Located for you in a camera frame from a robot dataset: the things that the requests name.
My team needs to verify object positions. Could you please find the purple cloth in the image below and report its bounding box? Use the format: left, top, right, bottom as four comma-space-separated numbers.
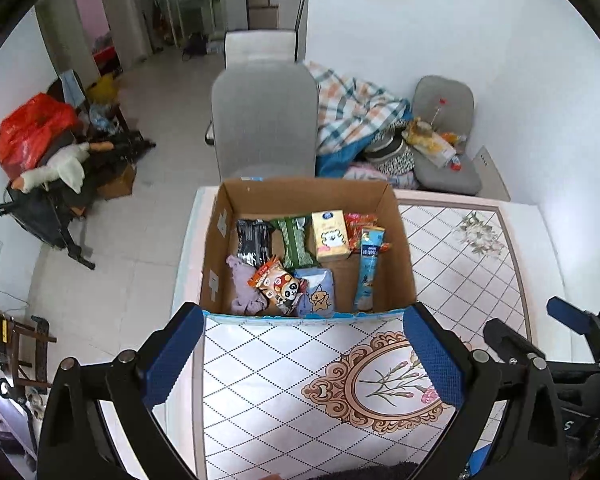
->
226, 255, 268, 315

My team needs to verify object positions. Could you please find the blue tissue pack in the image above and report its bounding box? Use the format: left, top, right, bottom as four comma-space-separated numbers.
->
294, 268, 336, 318

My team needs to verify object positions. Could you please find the blue long snack pack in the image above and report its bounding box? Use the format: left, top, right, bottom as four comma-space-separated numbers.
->
353, 226, 385, 312

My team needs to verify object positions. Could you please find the orange snack bag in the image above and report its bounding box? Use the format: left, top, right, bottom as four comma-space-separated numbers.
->
248, 256, 308, 315

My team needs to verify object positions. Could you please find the black snack bag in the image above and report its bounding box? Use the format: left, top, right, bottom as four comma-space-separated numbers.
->
236, 219, 275, 269

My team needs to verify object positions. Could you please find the red floral snack bag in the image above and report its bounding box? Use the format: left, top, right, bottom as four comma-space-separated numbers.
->
343, 212, 391, 254

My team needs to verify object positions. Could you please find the wooden stool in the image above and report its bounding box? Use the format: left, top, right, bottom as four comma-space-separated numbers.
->
0, 310, 57, 394

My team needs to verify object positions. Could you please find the small brown cardboard box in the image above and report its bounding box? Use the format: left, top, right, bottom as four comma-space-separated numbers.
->
97, 165, 136, 200

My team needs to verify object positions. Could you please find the white goose plush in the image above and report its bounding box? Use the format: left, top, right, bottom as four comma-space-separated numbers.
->
10, 141, 114, 194

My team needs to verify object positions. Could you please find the yellow plastic bag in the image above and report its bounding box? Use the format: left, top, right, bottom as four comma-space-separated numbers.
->
403, 118, 466, 171

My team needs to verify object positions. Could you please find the yellow tissue pack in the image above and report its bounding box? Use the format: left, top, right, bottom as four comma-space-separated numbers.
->
311, 210, 351, 263

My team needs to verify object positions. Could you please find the striped hat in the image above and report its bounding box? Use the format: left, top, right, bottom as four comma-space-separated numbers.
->
364, 134, 415, 177

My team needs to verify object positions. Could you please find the green snack bag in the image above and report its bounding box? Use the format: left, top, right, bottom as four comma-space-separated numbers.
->
270, 216, 317, 269

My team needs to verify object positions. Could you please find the floral pink bedding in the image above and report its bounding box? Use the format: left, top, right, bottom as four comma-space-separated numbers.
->
343, 162, 419, 190

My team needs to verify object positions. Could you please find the red plastic bag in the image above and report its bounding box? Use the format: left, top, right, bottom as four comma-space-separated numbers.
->
0, 93, 82, 181

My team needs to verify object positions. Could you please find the blue quilt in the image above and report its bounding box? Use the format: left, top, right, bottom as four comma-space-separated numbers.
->
315, 136, 373, 178

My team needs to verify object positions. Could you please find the plaid blanket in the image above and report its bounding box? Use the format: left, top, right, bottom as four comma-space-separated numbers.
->
303, 61, 411, 156

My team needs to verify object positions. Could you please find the grey chair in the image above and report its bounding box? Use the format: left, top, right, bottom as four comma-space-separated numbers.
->
211, 61, 318, 180

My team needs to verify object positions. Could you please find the black stroller frame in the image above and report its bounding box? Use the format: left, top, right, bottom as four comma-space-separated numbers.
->
0, 130, 157, 270

